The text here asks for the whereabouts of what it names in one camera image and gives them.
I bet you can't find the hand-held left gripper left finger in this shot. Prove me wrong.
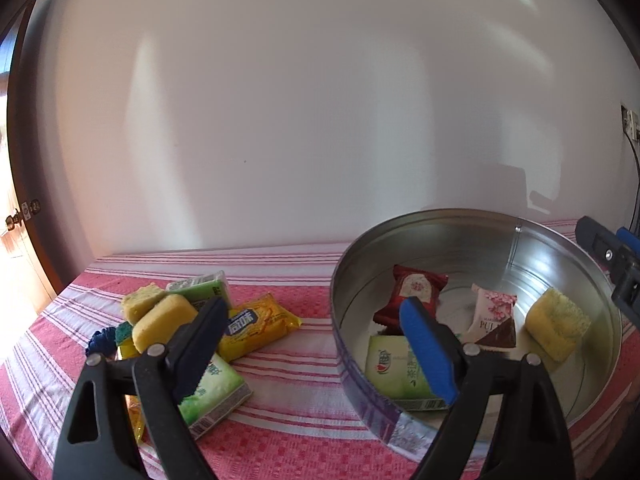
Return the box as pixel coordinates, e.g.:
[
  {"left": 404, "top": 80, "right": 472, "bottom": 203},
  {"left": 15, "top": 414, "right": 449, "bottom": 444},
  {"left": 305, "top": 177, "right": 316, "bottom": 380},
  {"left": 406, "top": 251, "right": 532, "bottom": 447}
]
[{"left": 52, "top": 296, "right": 231, "bottom": 480}]

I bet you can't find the pink white snack packet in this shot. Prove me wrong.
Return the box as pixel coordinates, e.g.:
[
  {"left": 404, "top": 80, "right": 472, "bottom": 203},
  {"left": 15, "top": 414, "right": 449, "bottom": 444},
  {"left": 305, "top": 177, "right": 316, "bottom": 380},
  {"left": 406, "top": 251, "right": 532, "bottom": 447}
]
[{"left": 467, "top": 283, "right": 518, "bottom": 348}]

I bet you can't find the black power cable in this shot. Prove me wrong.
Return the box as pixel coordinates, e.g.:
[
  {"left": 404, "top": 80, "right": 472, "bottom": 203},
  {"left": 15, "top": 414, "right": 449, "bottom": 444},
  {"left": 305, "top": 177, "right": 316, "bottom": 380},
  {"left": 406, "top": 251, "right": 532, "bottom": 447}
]
[{"left": 622, "top": 132, "right": 640, "bottom": 236}]

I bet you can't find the brown wooden door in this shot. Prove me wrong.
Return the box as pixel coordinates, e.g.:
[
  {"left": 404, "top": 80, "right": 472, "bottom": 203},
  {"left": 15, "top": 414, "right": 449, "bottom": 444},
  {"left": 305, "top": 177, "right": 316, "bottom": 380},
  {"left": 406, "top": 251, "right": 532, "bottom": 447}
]
[{"left": 0, "top": 5, "right": 96, "bottom": 321}]

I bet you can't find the pink striped tablecloth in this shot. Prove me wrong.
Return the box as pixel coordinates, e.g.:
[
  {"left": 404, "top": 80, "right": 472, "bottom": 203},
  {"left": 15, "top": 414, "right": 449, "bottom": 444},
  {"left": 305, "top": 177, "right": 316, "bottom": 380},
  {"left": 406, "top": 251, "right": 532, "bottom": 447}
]
[{"left": 0, "top": 217, "right": 640, "bottom": 480}]

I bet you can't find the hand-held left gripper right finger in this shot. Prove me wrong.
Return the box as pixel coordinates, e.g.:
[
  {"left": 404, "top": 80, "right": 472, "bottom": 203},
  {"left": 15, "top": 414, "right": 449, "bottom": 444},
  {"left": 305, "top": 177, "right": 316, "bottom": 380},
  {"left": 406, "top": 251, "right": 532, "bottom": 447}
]
[{"left": 399, "top": 296, "right": 577, "bottom": 480}]

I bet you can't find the yellow biscuit packet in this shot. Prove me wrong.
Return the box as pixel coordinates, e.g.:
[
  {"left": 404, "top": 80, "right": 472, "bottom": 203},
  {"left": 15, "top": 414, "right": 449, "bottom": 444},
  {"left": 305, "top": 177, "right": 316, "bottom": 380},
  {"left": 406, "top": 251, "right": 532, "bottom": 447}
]
[{"left": 216, "top": 292, "right": 302, "bottom": 363}]

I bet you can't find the smooth yellow sponge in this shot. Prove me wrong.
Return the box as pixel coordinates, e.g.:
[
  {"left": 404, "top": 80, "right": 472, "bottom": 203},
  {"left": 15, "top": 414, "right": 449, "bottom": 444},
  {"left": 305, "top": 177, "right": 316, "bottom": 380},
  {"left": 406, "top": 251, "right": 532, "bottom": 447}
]
[{"left": 132, "top": 294, "right": 201, "bottom": 353}]

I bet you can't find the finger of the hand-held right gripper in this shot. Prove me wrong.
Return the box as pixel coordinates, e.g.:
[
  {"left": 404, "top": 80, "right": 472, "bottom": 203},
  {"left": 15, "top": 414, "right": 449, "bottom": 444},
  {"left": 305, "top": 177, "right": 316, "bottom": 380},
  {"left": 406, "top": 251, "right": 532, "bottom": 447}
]
[{"left": 574, "top": 215, "right": 640, "bottom": 313}]

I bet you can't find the speckled yellow sponge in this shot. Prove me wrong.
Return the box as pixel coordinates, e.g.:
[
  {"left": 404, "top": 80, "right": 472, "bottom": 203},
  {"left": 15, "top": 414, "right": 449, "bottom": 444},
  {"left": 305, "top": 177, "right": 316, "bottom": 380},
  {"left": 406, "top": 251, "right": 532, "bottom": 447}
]
[{"left": 524, "top": 287, "right": 592, "bottom": 362}]

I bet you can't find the round metal tin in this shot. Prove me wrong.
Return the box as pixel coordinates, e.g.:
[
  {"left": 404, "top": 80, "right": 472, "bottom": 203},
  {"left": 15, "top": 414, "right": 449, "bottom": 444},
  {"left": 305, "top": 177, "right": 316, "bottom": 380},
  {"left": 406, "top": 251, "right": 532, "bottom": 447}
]
[{"left": 330, "top": 208, "right": 623, "bottom": 461}]

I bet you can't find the white wall socket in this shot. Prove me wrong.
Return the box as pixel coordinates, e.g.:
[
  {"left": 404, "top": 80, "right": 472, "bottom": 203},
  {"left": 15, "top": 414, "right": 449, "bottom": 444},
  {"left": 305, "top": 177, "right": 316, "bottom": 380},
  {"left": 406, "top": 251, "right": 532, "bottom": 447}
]
[{"left": 621, "top": 104, "right": 640, "bottom": 141}]

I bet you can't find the dark blue cloth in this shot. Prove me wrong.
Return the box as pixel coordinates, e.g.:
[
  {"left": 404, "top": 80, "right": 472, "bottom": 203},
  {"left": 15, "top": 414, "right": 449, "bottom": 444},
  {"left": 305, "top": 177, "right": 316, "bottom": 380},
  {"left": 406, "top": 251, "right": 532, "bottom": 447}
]
[{"left": 86, "top": 327, "right": 121, "bottom": 361}]

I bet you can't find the rough yellow sponge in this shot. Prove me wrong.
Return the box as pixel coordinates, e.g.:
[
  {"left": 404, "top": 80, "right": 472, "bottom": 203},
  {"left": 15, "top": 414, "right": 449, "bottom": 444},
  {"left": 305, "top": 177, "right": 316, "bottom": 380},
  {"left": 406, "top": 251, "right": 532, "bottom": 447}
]
[{"left": 121, "top": 283, "right": 168, "bottom": 324}]

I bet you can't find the orange snack packet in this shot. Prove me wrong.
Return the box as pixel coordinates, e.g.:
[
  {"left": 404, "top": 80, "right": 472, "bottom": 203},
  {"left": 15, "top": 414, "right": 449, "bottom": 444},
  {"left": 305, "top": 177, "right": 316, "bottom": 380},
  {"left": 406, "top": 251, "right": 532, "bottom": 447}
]
[{"left": 125, "top": 395, "right": 146, "bottom": 443}]

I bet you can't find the green and yellow scouring sponge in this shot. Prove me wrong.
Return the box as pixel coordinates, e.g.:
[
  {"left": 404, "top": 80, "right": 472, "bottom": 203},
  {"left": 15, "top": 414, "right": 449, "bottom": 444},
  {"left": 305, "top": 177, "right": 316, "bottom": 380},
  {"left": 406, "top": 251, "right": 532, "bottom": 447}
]
[{"left": 115, "top": 321, "right": 143, "bottom": 361}]

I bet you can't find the brass door handle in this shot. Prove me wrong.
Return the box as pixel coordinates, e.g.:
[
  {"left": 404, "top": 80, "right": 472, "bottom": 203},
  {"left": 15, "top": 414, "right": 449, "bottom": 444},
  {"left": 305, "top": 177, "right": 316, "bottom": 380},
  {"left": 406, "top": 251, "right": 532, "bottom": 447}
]
[{"left": 4, "top": 200, "right": 43, "bottom": 232}]

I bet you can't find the red snack packet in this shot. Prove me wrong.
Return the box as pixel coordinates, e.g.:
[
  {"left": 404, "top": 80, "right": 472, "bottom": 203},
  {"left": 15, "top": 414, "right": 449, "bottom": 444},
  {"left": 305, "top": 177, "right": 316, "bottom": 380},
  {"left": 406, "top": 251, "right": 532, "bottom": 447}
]
[{"left": 374, "top": 264, "right": 449, "bottom": 336}]

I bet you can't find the green tissue pack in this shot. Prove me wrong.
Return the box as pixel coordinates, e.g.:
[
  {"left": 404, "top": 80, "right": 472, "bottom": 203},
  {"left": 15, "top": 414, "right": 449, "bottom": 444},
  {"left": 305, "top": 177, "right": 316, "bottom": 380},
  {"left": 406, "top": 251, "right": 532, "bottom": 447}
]
[
  {"left": 177, "top": 352, "right": 252, "bottom": 441},
  {"left": 165, "top": 271, "right": 233, "bottom": 311},
  {"left": 365, "top": 334, "right": 451, "bottom": 411}
]

